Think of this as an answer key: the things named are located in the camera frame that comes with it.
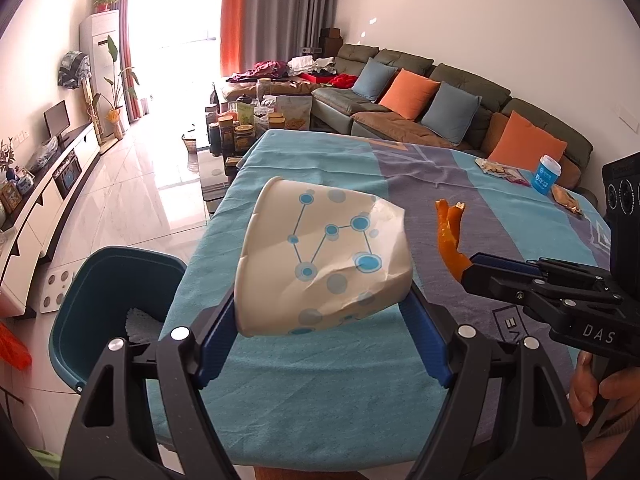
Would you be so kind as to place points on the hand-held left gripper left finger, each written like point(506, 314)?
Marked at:
point(215, 355)

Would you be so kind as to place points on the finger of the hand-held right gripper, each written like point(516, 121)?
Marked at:
point(495, 285)
point(505, 262)

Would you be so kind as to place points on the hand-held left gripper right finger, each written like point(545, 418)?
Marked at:
point(430, 345)

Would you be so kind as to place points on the orange peel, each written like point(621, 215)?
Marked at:
point(450, 245)

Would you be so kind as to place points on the white foam fruit net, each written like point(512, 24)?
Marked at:
point(142, 325)

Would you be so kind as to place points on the teal plastic bin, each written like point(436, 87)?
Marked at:
point(100, 285)

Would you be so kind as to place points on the person's right forearm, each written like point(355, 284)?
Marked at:
point(622, 420)

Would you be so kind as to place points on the person's right hand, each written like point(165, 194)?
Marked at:
point(581, 390)

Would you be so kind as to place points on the flat gold packet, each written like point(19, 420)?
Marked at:
point(566, 200)

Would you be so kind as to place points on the blue canister white lid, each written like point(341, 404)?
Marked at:
point(546, 177)

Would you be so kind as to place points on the large orange cushion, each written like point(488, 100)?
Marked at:
point(527, 142)

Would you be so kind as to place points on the large blue cushion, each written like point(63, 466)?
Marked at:
point(451, 112)

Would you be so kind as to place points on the glass coffee table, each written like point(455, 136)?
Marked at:
point(212, 175)

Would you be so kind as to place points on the green corner sofa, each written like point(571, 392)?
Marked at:
point(380, 120)

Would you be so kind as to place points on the small orange cushion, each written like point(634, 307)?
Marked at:
point(409, 95)

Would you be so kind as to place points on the orange plastic bag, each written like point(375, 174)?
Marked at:
point(14, 347)

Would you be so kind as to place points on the small blue cushion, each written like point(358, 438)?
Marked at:
point(374, 80)

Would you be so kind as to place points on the cluster of food jars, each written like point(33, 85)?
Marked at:
point(235, 130)

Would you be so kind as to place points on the white and black TV cabinet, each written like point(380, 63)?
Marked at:
point(45, 195)

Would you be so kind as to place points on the red cloth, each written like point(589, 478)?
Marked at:
point(344, 82)

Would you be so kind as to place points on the green packet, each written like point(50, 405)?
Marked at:
point(245, 114)

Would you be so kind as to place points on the beige snack bag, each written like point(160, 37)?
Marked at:
point(294, 112)

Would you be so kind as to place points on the blue white porcelain jar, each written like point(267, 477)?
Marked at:
point(24, 181)

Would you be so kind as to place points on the clear plastic bag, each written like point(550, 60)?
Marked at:
point(42, 154)

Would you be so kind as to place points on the white clothes pile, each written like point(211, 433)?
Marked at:
point(310, 65)

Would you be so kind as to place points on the tall leafy plant in vase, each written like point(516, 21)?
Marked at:
point(116, 95)

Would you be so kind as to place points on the dark brown boxes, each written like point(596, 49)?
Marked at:
point(331, 40)

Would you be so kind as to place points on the small plant in blue vase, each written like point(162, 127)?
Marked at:
point(9, 160)

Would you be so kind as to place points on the black monitor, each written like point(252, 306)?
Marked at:
point(56, 117)

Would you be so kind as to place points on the maroon clothes pile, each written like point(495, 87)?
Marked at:
point(262, 71)

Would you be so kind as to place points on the standing fan with cloth cover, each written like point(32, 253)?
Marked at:
point(74, 70)

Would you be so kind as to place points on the striped grey red curtain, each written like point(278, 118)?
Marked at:
point(122, 45)

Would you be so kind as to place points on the white standing air conditioner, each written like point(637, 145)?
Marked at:
point(97, 45)

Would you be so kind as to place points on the orange and grey curtain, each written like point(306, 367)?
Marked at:
point(280, 15)

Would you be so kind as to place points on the small potted plant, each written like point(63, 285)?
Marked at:
point(106, 2)

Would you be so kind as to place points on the picture frame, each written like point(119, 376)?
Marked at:
point(11, 196)

